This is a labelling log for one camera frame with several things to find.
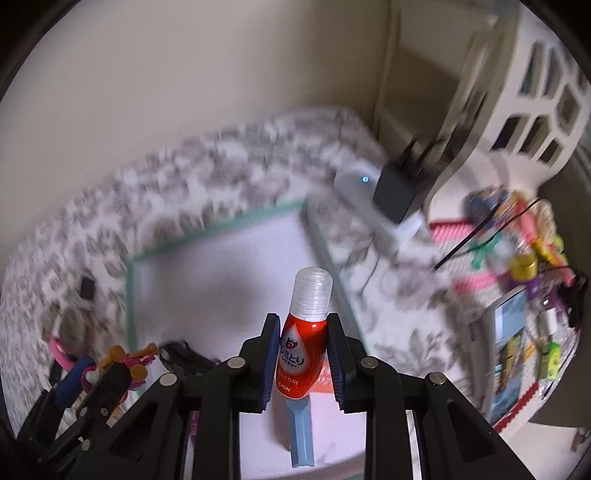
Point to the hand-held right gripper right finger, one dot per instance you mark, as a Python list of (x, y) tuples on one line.
[(334, 364)]

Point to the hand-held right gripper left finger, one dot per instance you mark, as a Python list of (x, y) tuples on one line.
[(272, 364)]

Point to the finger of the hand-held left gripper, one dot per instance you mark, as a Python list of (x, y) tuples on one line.
[(69, 385), (108, 392)]

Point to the pink and gold toy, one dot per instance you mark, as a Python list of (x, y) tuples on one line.
[(134, 364)]

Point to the red bottle with clear cap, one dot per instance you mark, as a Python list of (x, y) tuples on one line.
[(302, 341)]

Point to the round tin of clips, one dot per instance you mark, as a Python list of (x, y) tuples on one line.
[(76, 325)]

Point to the black toy car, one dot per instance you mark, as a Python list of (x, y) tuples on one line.
[(180, 355)]

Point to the white tray with teal rim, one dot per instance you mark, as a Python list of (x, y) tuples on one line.
[(207, 277)]

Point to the printed booklet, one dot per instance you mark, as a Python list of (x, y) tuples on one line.
[(508, 332)]

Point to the white power strip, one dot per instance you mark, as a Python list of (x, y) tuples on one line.
[(355, 184)]

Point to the black power adapter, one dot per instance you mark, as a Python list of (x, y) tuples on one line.
[(397, 194)]

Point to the pile of colourful toys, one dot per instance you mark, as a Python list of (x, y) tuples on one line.
[(531, 258)]

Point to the white lattice basket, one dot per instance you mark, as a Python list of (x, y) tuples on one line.
[(508, 83)]

